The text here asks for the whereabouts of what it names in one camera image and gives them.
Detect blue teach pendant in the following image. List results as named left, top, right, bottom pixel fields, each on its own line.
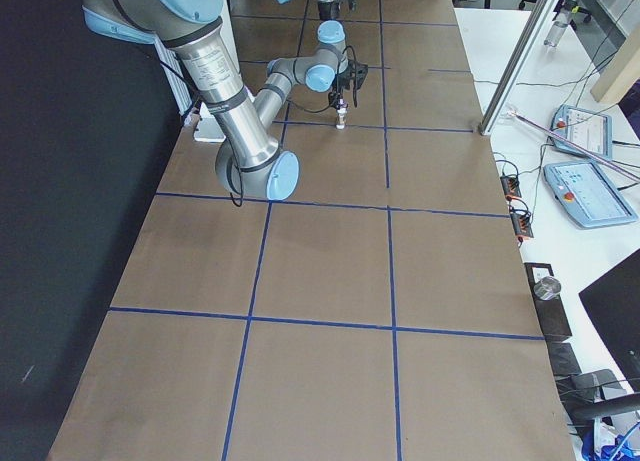
left=551, top=104, right=613, bottom=159
left=543, top=161, right=638, bottom=229

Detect near blue teach pendant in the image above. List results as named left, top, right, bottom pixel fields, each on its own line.
left=543, top=161, right=638, bottom=229

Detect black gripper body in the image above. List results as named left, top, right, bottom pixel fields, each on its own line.
left=328, top=91, right=346, bottom=107
left=317, top=1, right=340, bottom=20

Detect brass PPR valve white ends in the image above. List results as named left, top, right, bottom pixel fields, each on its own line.
left=335, top=99, right=348, bottom=130

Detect orange black connector block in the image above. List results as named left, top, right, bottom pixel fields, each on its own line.
left=500, top=174, right=534, bottom=244

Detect clear water bottle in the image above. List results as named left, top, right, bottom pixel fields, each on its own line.
left=543, top=0, right=579, bottom=48

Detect black box on desk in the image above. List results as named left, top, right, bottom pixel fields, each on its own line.
left=524, top=262, right=572, bottom=342

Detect black monitor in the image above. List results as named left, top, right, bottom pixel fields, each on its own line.
left=579, top=251, right=640, bottom=392

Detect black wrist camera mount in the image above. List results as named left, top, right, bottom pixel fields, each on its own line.
left=345, top=60, right=369, bottom=90

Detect far blue teach pendant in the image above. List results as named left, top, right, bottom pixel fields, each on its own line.
left=551, top=104, right=613, bottom=159

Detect reacher grabber stick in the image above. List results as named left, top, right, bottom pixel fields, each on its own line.
left=506, top=109, right=640, bottom=181

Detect metal cup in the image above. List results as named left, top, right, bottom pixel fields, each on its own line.
left=533, top=276, right=562, bottom=301

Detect aluminium frame post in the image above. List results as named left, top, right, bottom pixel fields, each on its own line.
left=478, top=0, right=559, bottom=136

